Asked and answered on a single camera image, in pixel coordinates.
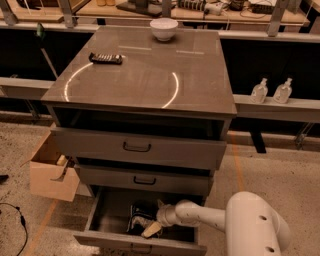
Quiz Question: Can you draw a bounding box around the black remote control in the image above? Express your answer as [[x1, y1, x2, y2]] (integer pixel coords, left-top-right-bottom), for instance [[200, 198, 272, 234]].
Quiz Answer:
[[89, 53, 123, 65]]

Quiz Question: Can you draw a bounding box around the black floor cable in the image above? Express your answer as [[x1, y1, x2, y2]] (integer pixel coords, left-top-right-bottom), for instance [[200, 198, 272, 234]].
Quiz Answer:
[[0, 202, 29, 256]]

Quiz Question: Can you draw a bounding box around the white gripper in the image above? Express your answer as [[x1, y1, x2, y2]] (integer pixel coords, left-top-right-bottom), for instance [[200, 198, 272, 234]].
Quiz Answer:
[[141, 199, 178, 238]]

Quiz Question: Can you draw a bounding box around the grey metal rail shelf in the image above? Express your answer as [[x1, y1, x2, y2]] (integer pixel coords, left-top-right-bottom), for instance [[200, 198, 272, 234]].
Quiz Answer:
[[0, 77, 320, 123]]

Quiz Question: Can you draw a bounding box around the wooden workbench with clutter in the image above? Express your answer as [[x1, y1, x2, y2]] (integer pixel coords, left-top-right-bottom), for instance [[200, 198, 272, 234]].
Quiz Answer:
[[6, 0, 310, 27]]

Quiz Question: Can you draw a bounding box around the grey drawer cabinet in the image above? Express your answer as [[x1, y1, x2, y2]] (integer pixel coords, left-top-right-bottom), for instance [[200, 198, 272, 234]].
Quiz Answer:
[[42, 27, 237, 181]]

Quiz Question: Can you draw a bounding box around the cardboard box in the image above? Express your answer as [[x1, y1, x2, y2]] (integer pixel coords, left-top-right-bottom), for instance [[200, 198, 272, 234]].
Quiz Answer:
[[24, 124, 80, 202]]

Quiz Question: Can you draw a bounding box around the white ceramic bowl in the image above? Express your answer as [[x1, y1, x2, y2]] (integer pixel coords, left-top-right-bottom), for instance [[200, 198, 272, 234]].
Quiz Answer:
[[150, 18, 178, 41]]

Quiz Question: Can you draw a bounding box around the left clear pump bottle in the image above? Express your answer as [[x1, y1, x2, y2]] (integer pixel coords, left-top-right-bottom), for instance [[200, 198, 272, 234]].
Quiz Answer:
[[251, 78, 268, 103]]

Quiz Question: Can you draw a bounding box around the clear pump bottle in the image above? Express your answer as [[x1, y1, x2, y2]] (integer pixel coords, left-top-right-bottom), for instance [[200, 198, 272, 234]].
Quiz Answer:
[[251, 78, 268, 103], [273, 78, 292, 104]]

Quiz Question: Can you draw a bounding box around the grey top drawer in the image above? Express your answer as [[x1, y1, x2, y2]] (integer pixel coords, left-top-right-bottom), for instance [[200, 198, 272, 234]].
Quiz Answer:
[[51, 127, 226, 170]]

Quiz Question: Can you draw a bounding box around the right clear pump bottle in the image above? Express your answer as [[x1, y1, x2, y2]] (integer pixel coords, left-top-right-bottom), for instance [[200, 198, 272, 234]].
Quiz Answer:
[[273, 78, 292, 104]]

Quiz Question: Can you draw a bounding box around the grey bottom drawer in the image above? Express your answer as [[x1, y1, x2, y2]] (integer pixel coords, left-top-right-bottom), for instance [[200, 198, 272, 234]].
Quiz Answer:
[[74, 187, 207, 256]]

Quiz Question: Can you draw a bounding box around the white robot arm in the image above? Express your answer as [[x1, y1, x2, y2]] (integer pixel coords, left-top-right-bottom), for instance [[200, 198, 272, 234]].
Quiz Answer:
[[142, 191, 291, 256]]

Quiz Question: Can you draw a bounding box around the black white snack bag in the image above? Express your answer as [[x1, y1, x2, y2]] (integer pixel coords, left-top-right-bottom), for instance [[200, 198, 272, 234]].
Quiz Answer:
[[127, 201, 162, 238]]

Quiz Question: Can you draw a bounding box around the grey middle drawer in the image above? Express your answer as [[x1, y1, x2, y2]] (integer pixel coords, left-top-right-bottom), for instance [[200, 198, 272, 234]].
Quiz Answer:
[[76, 165, 213, 196]]

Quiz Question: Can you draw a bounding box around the grey drawer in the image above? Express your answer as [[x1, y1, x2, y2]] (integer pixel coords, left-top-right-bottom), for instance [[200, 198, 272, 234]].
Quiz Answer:
[[76, 165, 213, 196], [51, 127, 226, 170], [74, 187, 207, 256]]

